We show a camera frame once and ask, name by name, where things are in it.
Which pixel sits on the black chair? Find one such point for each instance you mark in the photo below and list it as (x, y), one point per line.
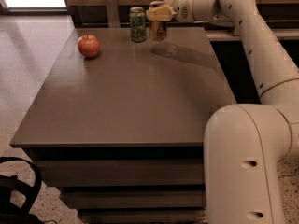
(11, 213)

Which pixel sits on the orange soda can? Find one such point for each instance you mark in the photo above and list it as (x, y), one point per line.
(157, 30)

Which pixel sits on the grey drawer cabinet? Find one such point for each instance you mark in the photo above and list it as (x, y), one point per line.
(121, 135)

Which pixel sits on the red apple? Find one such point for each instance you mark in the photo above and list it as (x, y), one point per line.
(89, 46)

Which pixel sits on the green soda can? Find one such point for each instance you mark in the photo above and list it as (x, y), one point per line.
(137, 19)

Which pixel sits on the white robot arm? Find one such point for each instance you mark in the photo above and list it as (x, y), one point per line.
(243, 143)

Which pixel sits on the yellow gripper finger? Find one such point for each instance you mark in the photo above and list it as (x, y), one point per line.
(166, 2)
(161, 13)

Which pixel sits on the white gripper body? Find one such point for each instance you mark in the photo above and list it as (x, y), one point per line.
(182, 7)

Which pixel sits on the left metal bracket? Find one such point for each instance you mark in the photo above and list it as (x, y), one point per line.
(112, 10)

